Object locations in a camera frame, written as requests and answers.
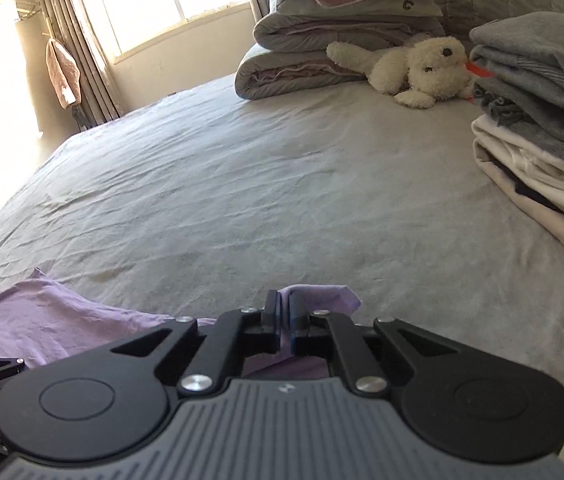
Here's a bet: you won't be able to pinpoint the lilac pants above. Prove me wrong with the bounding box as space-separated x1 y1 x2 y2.
0 267 363 386

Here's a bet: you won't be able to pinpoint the grey folded sweater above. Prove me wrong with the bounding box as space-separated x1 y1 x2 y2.
469 11 564 111

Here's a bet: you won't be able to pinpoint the white plush dog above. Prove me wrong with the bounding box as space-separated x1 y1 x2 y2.
326 35 477 109

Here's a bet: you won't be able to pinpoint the folded grey quilt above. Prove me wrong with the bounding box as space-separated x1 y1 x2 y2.
253 0 446 53

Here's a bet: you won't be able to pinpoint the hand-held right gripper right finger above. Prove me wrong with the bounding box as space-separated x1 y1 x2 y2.
282 287 472 393

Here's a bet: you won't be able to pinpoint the pink hanging towel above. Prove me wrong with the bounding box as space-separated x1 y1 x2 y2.
44 37 83 110

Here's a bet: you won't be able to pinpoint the cream folded garment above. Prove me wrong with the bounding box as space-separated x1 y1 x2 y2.
474 142 564 263

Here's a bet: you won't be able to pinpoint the grey curtain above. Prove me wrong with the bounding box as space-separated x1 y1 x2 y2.
27 0 123 126

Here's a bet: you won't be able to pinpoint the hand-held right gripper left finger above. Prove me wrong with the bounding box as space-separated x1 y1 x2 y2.
111 290 283 393

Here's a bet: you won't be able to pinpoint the rolled grey blanket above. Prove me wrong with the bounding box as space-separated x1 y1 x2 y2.
235 42 377 101

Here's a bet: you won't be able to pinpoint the dark grey folded garment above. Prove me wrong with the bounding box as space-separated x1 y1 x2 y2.
474 77 564 183

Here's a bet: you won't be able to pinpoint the white folded garment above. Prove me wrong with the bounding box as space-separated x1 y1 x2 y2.
472 114 564 223

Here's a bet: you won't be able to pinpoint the wire wall rack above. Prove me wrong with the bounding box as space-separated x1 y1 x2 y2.
14 2 43 22

